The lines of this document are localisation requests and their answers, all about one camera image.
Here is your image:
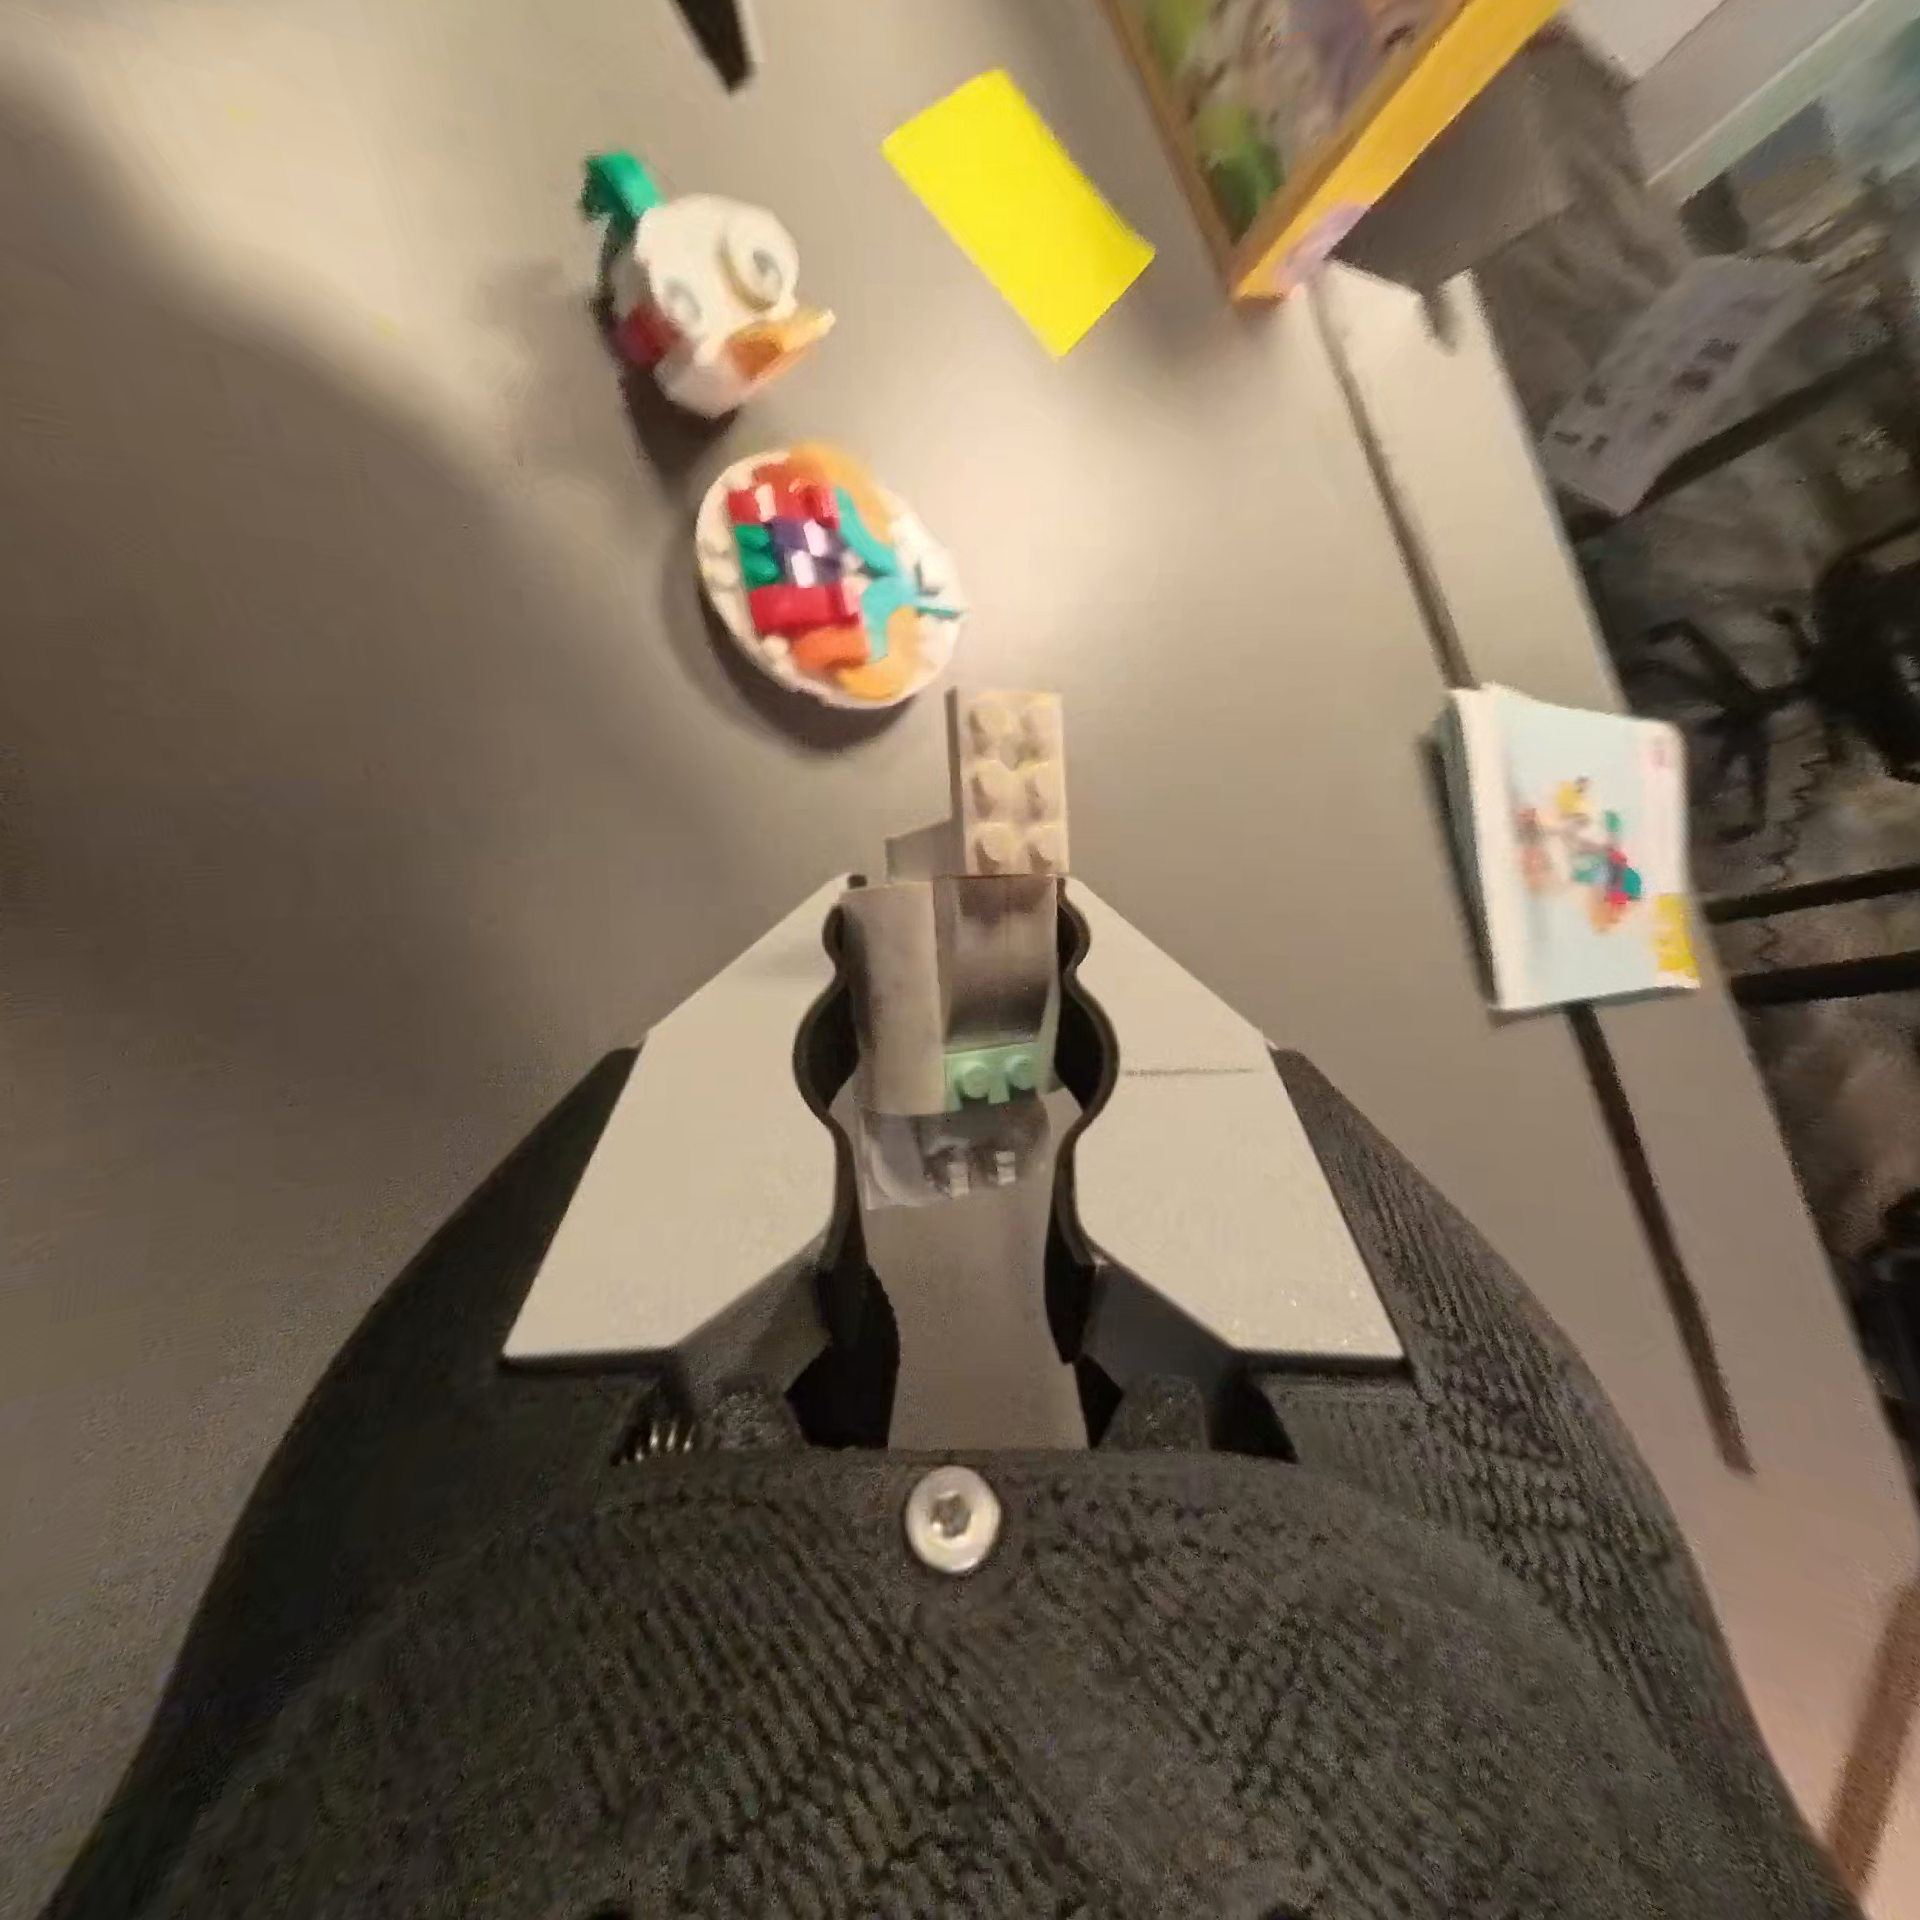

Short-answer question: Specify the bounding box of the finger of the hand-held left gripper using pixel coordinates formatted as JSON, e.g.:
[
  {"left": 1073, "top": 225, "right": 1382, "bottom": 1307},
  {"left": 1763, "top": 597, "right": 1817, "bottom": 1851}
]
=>
[{"left": 673, "top": 0, "right": 761, "bottom": 95}]

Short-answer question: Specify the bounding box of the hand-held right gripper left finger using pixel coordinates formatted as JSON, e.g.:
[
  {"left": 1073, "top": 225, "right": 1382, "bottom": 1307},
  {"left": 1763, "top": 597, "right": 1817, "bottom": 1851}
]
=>
[{"left": 499, "top": 877, "right": 904, "bottom": 1368}]

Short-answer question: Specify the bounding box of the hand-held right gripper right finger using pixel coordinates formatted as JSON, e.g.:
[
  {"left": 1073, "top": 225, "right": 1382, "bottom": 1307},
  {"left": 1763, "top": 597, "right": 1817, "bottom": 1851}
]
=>
[{"left": 1057, "top": 887, "right": 1412, "bottom": 1373}]

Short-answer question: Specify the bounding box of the white lego unicorn head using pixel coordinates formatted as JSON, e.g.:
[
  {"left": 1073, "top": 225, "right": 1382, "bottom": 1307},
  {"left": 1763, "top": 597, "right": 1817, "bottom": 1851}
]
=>
[{"left": 578, "top": 145, "right": 838, "bottom": 423}]

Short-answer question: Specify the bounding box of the white lego wing plate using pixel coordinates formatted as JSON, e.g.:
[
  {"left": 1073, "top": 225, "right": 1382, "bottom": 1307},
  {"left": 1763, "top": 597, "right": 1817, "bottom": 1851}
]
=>
[{"left": 832, "top": 687, "right": 1075, "bottom": 1211}]

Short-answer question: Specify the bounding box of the round white lego base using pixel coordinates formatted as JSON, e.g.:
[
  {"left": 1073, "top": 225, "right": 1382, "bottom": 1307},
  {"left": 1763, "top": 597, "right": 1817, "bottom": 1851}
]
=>
[{"left": 694, "top": 438, "right": 969, "bottom": 710}]

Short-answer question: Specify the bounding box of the lego instruction booklet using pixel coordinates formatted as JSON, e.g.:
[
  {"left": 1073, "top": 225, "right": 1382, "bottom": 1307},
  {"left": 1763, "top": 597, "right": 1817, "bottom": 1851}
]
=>
[{"left": 1422, "top": 681, "right": 1708, "bottom": 1019}]

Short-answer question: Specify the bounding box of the yellow lego box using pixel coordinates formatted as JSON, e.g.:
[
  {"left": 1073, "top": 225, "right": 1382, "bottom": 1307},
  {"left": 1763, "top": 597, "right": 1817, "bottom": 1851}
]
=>
[{"left": 1100, "top": 0, "right": 1576, "bottom": 303}]

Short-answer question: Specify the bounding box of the yellow sticky note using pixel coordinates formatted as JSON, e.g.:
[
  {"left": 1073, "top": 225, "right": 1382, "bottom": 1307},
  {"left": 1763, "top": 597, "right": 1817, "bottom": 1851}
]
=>
[{"left": 881, "top": 65, "right": 1159, "bottom": 360}]

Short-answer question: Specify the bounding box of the dark grey flat panel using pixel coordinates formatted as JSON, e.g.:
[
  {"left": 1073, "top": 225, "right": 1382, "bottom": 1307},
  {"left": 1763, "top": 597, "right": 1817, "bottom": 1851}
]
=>
[{"left": 1328, "top": 30, "right": 1654, "bottom": 302}]

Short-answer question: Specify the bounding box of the black office chair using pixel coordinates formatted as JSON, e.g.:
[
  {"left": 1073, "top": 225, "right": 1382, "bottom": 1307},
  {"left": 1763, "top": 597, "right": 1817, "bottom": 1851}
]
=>
[{"left": 1627, "top": 547, "right": 1920, "bottom": 841}]

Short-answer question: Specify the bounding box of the printed paper sheet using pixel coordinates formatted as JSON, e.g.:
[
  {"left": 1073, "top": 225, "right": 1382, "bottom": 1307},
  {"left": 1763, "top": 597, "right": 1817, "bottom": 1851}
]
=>
[{"left": 1544, "top": 252, "right": 1840, "bottom": 515}]

